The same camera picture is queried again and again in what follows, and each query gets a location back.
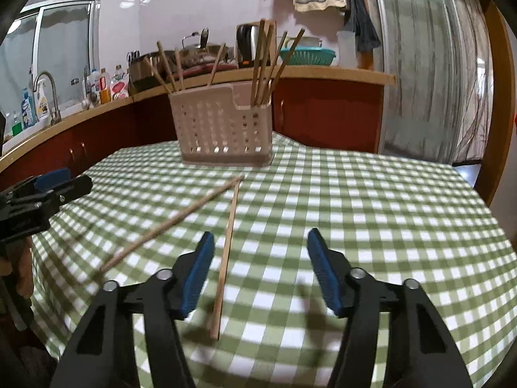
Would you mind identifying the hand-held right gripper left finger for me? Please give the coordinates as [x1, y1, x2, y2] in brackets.
[50, 231, 216, 388]

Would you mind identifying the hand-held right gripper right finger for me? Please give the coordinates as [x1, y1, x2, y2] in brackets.
[306, 228, 473, 388]

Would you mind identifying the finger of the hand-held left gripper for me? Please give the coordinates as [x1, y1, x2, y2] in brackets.
[34, 168, 72, 193]
[39, 175, 93, 211]

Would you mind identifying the long wooden chopstick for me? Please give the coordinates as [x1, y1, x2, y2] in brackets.
[97, 175, 246, 275]
[209, 180, 242, 341]

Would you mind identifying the perforated plastic utensil holder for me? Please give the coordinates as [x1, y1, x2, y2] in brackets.
[167, 81, 274, 167]

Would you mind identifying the bunch of wooden chopsticks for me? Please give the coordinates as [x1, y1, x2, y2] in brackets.
[143, 18, 306, 106]

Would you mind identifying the person's left hand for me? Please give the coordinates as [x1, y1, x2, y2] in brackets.
[0, 236, 35, 300]

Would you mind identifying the green white checkered tablecloth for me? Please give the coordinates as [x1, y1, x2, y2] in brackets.
[30, 131, 505, 388]

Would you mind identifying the blue plastic bottle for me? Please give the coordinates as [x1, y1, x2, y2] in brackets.
[20, 88, 38, 128]

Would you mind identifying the white spray bottle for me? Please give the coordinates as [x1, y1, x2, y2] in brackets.
[36, 83, 52, 122]

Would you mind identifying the steel kitchen faucet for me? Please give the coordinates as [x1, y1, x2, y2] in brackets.
[33, 70, 62, 127]

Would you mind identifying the white plastic bottle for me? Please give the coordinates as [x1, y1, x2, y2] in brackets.
[86, 69, 101, 106]

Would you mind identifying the orange liquid bottle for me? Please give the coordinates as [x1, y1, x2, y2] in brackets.
[99, 68, 112, 104]

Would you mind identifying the red white refill pouch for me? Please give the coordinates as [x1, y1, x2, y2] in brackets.
[110, 65, 130, 100]

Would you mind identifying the kitchen window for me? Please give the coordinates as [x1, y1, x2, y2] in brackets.
[0, 0, 100, 147]

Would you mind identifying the red induction cooker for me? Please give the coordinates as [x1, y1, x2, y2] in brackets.
[178, 64, 240, 80]

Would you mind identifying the kitchen counter with cabinets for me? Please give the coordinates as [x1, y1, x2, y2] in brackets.
[0, 66, 397, 195]

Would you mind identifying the steel wok with lid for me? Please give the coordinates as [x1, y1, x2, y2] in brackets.
[178, 27, 236, 68]

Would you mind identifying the teal plastic colander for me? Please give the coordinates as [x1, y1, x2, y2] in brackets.
[279, 47, 337, 67]

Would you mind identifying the steel electric kettle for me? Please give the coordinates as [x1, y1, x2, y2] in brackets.
[235, 23, 261, 70]

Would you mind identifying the translucent plastic pitcher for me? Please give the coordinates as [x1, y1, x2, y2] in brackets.
[336, 30, 360, 70]

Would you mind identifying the sliding glass door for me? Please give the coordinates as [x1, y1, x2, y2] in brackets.
[364, 0, 492, 167]

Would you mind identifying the dark hanging cloth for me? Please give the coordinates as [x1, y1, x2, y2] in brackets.
[341, 0, 381, 54]

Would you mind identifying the wooden door frame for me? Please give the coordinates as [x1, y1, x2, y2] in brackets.
[472, 0, 510, 208]

